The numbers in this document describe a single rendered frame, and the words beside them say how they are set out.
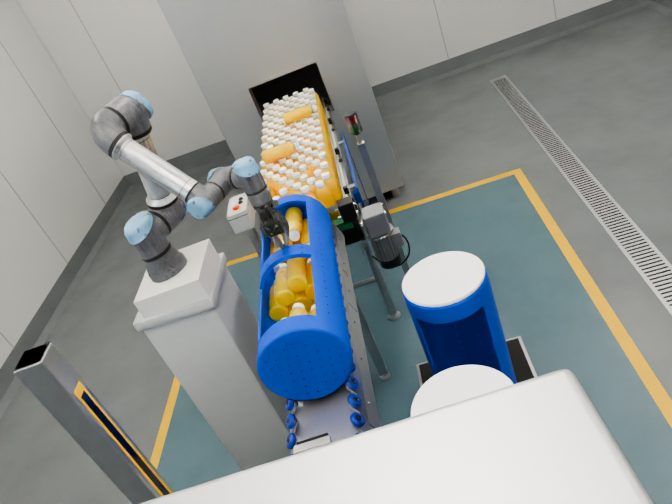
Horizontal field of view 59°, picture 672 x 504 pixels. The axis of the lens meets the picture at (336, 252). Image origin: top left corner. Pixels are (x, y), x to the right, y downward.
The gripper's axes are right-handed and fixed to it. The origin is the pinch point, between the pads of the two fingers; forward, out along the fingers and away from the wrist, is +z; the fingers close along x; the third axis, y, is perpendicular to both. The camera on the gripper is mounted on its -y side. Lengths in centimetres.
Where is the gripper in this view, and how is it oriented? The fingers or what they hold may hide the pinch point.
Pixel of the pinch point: (284, 245)
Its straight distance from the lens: 210.7
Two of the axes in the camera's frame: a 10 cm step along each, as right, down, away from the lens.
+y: 0.9, 5.2, -8.5
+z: 3.4, 7.8, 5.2
